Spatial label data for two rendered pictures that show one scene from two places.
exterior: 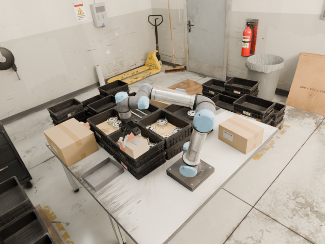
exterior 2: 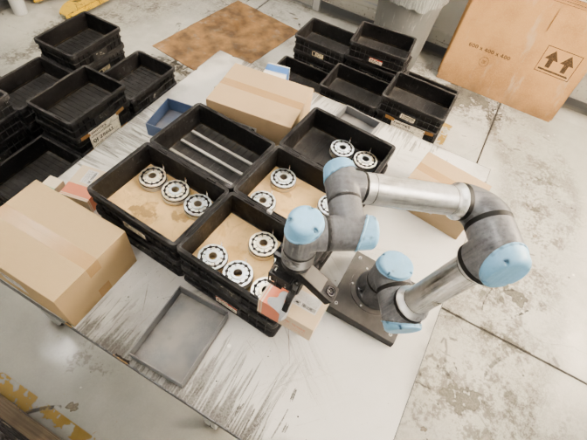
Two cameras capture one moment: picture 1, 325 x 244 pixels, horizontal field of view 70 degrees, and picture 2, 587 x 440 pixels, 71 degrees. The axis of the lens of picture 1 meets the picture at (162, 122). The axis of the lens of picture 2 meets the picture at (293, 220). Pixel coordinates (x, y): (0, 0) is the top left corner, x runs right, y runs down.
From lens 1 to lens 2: 0.97 m
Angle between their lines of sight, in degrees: 30
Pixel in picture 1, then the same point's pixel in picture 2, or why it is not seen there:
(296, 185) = not seen: hidden behind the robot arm
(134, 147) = (313, 321)
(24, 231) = not seen: outside the picture
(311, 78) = (492, 29)
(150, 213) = (328, 417)
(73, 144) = (81, 277)
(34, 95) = not seen: outside the picture
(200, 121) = (503, 272)
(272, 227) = (457, 331)
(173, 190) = (354, 350)
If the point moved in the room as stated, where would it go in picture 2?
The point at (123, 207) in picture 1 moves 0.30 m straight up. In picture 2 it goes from (264, 416) to (270, 394)
